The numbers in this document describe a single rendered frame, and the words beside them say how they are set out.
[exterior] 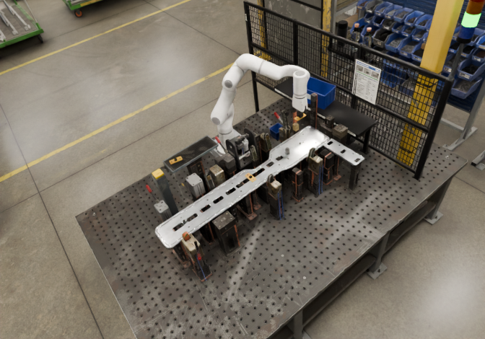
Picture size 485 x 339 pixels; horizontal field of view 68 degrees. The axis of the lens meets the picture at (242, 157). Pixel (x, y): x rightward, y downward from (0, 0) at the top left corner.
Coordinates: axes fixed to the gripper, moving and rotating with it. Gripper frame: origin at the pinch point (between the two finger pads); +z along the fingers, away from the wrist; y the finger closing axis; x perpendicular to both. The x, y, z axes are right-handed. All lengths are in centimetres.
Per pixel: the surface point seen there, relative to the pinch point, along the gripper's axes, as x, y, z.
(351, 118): 44, 10, 24
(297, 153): -8.5, 6.1, 27.5
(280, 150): -14.6, -5.2, 27.5
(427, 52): 58, 46, -37
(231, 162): -50, -16, 22
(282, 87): 37, -58, 25
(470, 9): 52, 63, -68
